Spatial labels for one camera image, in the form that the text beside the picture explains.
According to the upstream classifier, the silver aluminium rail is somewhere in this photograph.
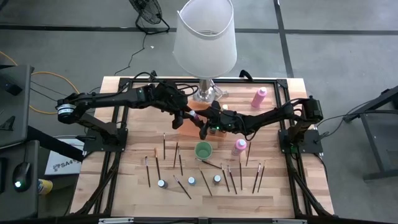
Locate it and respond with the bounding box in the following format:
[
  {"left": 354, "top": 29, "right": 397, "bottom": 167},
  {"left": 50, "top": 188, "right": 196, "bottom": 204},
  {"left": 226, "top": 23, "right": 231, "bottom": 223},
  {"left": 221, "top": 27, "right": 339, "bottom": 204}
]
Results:
[
  {"left": 272, "top": 218, "right": 308, "bottom": 224},
  {"left": 98, "top": 217, "right": 134, "bottom": 224}
]

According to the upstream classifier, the yellow extension cable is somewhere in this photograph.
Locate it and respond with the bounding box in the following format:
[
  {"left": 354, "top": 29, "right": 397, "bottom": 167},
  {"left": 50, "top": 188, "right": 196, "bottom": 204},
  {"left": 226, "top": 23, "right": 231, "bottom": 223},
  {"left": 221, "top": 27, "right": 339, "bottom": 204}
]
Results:
[{"left": 0, "top": 51, "right": 81, "bottom": 115}]

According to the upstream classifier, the white printed cardboard box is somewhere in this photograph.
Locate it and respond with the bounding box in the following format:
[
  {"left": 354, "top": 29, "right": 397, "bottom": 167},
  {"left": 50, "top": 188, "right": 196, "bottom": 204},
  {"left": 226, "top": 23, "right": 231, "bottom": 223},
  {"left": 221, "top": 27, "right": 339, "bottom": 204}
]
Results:
[{"left": 44, "top": 135, "right": 85, "bottom": 175}]

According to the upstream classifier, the black floor fan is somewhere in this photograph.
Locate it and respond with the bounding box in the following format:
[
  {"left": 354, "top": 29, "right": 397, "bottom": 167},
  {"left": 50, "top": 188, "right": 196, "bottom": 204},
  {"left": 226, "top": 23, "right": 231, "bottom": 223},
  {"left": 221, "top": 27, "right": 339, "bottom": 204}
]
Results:
[{"left": 128, "top": 0, "right": 171, "bottom": 35}]

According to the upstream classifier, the black fan cable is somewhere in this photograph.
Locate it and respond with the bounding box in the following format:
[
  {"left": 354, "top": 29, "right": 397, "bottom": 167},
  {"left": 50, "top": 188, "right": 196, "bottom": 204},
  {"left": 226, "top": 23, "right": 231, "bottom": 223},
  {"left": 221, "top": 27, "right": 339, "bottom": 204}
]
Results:
[{"left": 114, "top": 30, "right": 149, "bottom": 77}]

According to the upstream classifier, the dark grey side desk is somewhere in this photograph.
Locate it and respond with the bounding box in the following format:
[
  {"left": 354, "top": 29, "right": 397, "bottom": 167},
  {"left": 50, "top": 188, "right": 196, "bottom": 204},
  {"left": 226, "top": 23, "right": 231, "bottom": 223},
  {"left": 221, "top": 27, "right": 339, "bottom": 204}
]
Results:
[{"left": 0, "top": 139, "right": 41, "bottom": 222}]

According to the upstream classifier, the white shade table lamp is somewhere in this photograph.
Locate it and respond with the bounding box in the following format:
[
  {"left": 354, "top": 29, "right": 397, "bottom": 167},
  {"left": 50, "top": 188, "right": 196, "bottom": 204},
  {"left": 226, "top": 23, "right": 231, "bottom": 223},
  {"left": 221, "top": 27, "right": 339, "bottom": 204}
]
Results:
[{"left": 172, "top": 0, "right": 238, "bottom": 104}]

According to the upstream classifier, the mint green ribbed cup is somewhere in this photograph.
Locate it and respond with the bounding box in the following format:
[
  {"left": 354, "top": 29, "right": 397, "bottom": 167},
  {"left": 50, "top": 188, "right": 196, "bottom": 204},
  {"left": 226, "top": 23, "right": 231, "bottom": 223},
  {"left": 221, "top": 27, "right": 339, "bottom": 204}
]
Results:
[{"left": 194, "top": 141, "right": 213, "bottom": 161}]

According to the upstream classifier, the dark grey desk panel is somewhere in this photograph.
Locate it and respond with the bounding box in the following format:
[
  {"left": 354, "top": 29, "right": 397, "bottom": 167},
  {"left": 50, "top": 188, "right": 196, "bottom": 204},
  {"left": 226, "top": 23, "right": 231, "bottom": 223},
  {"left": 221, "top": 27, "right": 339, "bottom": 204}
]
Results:
[{"left": 0, "top": 63, "right": 35, "bottom": 150}]

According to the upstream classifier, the yellow can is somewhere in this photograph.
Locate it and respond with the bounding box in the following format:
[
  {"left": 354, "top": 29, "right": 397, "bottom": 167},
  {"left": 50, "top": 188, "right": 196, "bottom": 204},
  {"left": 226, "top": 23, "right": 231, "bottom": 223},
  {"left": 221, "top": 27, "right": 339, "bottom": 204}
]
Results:
[{"left": 37, "top": 179, "right": 53, "bottom": 195}]

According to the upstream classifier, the black metal side table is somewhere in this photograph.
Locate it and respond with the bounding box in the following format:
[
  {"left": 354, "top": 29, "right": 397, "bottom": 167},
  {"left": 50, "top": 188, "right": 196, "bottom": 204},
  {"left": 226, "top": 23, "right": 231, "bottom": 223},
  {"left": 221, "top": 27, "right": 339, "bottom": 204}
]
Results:
[{"left": 341, "top": 85, "right": 398, "bottom": 181}]

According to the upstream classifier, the large pink paint bottle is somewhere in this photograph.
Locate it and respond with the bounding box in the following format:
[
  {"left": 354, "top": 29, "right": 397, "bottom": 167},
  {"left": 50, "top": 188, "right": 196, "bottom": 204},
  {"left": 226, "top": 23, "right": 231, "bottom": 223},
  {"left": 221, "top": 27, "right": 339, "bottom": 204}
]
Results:
[
  {"left": 251, "top": 86, "right": 268, "bottom": 109},
  {"left": 231, "top": 138, "right": 248, "bottom": 157}
]

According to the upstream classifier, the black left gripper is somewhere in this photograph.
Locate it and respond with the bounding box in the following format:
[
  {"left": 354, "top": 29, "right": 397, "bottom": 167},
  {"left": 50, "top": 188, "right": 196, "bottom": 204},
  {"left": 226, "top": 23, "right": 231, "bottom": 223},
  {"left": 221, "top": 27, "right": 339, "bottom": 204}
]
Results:
[{"left": 154, "top": 81, "right": 201, "bottom": 131}]

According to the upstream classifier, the orange flat tip paint brush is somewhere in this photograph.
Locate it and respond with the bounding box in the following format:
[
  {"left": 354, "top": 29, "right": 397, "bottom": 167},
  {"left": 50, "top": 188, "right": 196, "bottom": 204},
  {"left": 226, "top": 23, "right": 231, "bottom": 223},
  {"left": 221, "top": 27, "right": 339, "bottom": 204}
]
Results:
[{"left": 154, "top": 148, "right": 162, "bottom": 181}]

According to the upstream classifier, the orange translucent plastic tray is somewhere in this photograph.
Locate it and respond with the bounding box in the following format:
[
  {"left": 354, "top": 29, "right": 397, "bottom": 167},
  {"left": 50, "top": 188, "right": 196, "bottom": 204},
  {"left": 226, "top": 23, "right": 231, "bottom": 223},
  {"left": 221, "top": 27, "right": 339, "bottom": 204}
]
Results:
[{"left": 179, "top": 99, "right": 231, "bottom": 140}]

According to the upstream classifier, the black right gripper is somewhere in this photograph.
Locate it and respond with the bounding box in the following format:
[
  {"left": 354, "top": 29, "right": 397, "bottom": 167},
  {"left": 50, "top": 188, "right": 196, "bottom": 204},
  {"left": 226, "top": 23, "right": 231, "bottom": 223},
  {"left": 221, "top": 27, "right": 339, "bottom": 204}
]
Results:
[{"left": 198, "top": 106, "right": 243, "bottom": 140}]

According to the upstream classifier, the black computer mouse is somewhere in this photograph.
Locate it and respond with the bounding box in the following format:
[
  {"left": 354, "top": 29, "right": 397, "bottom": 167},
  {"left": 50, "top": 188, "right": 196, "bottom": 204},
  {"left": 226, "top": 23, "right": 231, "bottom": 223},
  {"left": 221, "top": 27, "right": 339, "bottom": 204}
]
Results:
[{"left": 12, "top": 161, "right": 32, "bottom": 192}]

